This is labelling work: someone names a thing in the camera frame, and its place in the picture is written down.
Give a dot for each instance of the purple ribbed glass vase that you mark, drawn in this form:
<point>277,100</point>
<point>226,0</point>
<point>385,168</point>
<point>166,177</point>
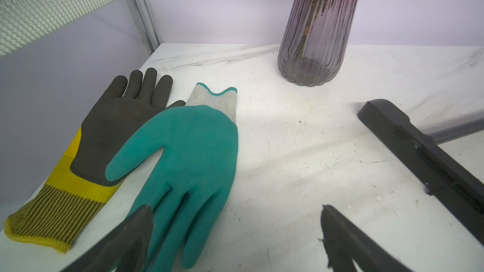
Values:
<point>315,40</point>

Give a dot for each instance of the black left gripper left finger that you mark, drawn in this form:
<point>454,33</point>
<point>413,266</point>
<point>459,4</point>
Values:
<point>123,249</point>

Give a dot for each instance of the green rubber work glove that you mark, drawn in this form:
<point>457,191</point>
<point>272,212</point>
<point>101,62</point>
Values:
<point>190,184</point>

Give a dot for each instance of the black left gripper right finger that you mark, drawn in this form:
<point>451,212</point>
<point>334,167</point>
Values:
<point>347,246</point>

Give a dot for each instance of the black clothes rack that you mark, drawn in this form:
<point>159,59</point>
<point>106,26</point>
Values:
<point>455,187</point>

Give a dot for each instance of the black and yellow glove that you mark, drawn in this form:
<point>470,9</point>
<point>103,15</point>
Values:
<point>77,189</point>

